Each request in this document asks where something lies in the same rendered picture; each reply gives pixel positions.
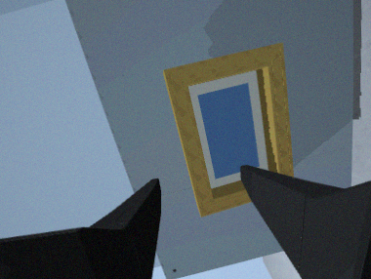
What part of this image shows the dark grey flat board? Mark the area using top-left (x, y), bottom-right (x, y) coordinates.
top-left (64, 0), bottom-right (353, 279)

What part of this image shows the gold picture frame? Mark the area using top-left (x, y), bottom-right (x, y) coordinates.
top-left (163, 42), bottom-right (294, 218)

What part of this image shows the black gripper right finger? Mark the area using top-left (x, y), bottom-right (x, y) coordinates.
top-left (240, 165), bottom-right (371, 279)

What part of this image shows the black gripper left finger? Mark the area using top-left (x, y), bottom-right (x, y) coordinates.
top-left (0, 179), bottom-right (161, 279)

